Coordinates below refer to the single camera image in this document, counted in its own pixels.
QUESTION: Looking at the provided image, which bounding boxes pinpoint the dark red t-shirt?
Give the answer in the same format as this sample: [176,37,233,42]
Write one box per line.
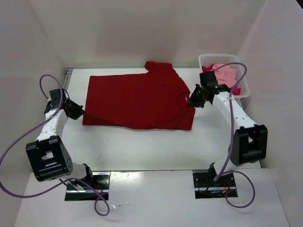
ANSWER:
[82,61,195,131]

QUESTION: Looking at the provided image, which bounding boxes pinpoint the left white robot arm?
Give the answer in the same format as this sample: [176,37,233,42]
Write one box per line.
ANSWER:
[26,89,95,189]

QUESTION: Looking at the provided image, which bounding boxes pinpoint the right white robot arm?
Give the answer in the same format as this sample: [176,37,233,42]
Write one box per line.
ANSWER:
[189,71,268,186]

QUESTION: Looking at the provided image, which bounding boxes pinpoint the pink t-shirt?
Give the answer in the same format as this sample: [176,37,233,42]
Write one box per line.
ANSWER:
[212,63,237,89]

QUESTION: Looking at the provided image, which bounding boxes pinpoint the magenta t-shirt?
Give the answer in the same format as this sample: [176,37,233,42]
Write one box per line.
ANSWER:
[202,64,241,96]

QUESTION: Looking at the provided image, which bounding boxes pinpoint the white plastic basket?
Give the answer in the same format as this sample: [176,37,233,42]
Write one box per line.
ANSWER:
[198,53,250,99]

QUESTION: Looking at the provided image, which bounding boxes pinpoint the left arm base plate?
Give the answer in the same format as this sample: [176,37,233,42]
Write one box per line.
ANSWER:
[64,172,110,201]

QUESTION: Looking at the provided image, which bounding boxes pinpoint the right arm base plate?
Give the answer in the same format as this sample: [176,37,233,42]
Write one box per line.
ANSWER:
[192,170,238,199]

